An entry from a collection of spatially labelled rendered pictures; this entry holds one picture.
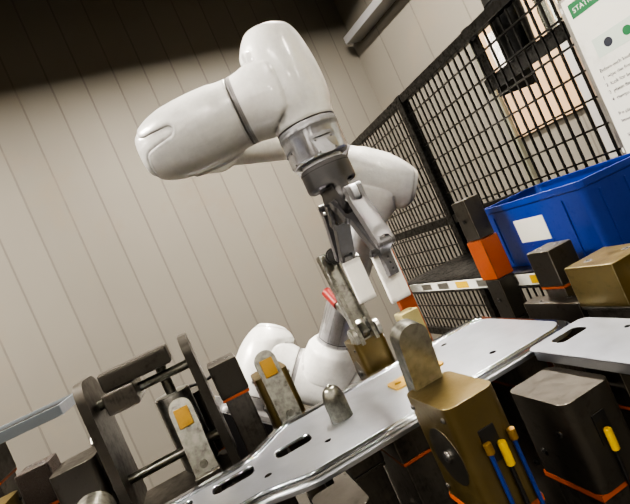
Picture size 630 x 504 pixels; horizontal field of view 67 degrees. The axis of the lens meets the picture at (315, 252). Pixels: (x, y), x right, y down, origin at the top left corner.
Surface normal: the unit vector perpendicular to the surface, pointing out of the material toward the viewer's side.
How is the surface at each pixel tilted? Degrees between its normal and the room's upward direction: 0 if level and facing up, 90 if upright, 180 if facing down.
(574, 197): 90
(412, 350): 102
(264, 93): 96
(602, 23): 90
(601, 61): 90
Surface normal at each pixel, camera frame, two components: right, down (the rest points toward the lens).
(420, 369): 0.33, 0.08
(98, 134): 0.40, -0.18
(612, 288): -0.87, 0.40
